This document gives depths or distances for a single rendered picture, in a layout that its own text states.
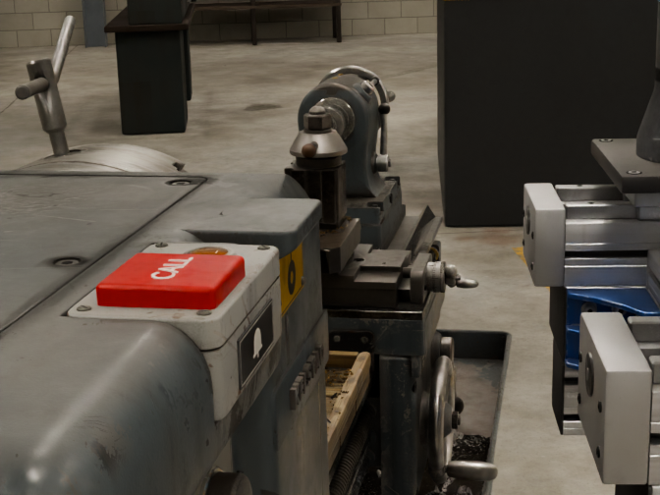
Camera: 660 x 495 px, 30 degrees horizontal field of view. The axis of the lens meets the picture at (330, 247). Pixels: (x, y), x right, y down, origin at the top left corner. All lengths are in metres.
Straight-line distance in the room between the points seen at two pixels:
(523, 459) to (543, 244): 2.07
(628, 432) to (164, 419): 0.47
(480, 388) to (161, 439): 1.92
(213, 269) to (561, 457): 2.86
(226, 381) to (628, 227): 0.86
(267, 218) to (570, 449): 2.77
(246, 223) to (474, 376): 1.75
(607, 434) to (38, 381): 0.51
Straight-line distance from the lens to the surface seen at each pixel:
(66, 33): 1.29
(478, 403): 2.35
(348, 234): 1.66
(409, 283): 1.69
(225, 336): 0.59
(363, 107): 2.20
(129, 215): 0.79
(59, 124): 1.12
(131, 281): 0.60
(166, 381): 0.54
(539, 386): 3.91
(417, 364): 1.65
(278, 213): 0.78
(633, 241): 1.40
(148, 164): 1.10
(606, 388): 0.91
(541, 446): 3.50
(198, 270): 0.62
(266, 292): 0.67
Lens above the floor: 1.44
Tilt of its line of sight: 15 degrees down
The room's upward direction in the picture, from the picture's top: 2 degrees counter-clockwise
